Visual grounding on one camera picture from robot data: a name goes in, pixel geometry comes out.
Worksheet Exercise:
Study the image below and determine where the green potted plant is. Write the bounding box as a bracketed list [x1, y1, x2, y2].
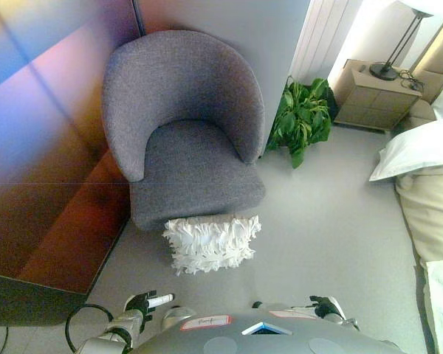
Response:
[264, 75, 335, 170]

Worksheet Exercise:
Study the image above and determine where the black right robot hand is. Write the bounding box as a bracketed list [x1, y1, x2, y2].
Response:
[291, 294, 342, 318]

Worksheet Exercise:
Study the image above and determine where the large white bed pillow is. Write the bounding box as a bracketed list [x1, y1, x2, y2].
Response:
[368, 117, 443, 182]

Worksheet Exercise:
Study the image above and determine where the white fringed pillow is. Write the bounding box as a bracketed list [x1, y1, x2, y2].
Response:
[161, 213, 262, 277]

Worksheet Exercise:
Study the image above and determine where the beige padded headboard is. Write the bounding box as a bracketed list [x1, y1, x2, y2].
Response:
[409, 17, 443, 105]

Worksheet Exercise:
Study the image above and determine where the black cable on cabinet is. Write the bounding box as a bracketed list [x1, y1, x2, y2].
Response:
[397, 68, 426, 91]

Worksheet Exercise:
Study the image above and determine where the reddish brown wooden cabinet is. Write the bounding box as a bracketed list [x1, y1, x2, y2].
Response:
[0, 0, 145, 327]

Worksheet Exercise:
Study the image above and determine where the beige bedside cabinet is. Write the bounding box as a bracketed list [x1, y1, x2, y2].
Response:
[334, 58, 424, 131]

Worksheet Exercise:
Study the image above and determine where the white ribbed wall panel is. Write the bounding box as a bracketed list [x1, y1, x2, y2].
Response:
[289, 0, 365, 79]

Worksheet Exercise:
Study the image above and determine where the dark metal table lamp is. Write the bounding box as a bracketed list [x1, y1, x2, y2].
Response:
[368, 0, 443, 81]

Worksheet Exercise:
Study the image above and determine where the grey fabric armchair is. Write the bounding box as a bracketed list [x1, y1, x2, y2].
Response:
[101, 29, 267, 232]

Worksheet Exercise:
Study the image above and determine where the grey robot torso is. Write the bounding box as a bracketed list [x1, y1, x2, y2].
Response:
[132, 311, 405, 354]

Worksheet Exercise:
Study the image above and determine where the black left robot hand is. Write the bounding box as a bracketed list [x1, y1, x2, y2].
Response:
[124, 290, 175, 322]

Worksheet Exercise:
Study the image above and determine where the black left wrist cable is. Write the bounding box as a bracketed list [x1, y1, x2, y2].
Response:
[64, 302, 116, 354]

